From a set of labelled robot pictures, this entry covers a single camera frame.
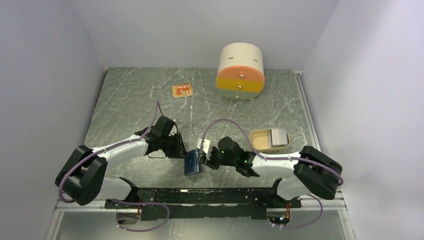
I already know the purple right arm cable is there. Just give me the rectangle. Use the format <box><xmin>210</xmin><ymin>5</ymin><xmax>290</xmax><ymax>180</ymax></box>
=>
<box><xmin>200</xmin><ymin>119</ymin><xmax>345</xmax><ymax>230</ymax></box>

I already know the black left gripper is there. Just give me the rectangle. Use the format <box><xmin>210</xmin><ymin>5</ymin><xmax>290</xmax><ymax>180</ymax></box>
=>
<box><xmin>160</xmin><ymin>131</ymin><xmax>189</xmax><ymax>159</ymax></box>

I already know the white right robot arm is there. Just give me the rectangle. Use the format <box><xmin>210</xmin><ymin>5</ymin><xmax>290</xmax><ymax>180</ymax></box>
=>
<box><xmin>196</xmin><ymin>136</ymin><xmax>343</xmax><ymax>207</ymax></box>

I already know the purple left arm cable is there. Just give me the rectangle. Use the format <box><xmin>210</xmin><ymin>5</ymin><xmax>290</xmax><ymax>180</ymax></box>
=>
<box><xmin>58</xmin><ymin>99</ymin><xmax>172</xmax><ymax>232</ymax></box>

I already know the stack of credit cards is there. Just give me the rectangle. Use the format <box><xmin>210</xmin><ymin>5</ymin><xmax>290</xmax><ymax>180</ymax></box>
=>
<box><xmin>268</xmin><ymin>128</ymin><xmax>289</xmax><ymax>148</ymax></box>

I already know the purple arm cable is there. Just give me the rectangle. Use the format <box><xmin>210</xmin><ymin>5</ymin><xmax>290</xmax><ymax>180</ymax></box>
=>
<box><xmin>58</xmin><ymin>99</ymin><xmax>172</xmax><ymax>232</ymax></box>
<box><xmin>200</xmin><ymin>119</ymin><xmax>345</xmax><ymax>230</ymax></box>

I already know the blue card holder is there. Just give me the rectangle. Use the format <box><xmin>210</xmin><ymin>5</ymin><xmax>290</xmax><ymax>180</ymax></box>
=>
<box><xmin>184</xmin><ymin>149</ymin><xmax>202</xmax><ymax>176</ymax></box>

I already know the orange patterned card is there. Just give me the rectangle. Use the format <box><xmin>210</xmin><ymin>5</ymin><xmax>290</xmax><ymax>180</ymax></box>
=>
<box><xmin>172</xmin><ymin>83</ymin><xmax>193</xmax><ymax>98</ymax></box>

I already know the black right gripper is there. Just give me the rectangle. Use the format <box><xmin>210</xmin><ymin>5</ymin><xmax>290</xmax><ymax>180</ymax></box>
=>
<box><xmin>199</xmin><ymin>146</ymin><xmax>237</xmax><ymax>170</ymax></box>

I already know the round pastel drawer cabinet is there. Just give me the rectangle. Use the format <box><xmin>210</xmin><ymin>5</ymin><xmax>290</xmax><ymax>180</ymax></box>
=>
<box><xmin>215</xmin><ymin>42</ymin><xmax>265</xmax><ymax>101</ymax></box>

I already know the beige card tray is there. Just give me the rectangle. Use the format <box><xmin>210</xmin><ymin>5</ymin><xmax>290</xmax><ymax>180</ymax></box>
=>
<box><xmin>249</xmin><ymin>128</ymin><xmax>291</xmax><ymax>153</ymax></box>

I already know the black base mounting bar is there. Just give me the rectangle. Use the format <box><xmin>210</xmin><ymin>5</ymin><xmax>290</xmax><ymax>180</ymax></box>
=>
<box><xmin>104</xmin><ymin>187</ymin><xmax>301</xmax><ymax>221</ymax></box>

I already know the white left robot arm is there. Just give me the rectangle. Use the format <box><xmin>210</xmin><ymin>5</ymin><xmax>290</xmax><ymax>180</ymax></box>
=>
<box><xmin>55</xmin><ymin>116</ymin><xmax>188</xmax><ymax>208</ymax></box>

